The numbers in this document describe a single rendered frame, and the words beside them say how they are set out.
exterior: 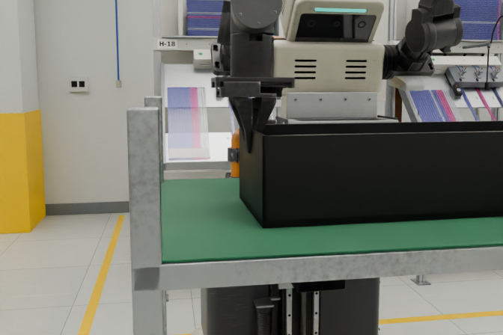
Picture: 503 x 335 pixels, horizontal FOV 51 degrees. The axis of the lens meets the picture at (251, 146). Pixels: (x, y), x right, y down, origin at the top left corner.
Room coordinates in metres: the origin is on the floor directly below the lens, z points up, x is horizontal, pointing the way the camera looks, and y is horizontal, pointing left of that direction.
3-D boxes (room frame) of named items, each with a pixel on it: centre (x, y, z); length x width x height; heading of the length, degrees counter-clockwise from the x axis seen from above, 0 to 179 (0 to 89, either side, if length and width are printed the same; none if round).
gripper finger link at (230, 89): (0.70, 0.01, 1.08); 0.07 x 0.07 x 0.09; 11
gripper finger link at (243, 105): (0.71, -0.01, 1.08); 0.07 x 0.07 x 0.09; 11
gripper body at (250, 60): (0.71, 0.00, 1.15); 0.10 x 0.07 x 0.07; 101
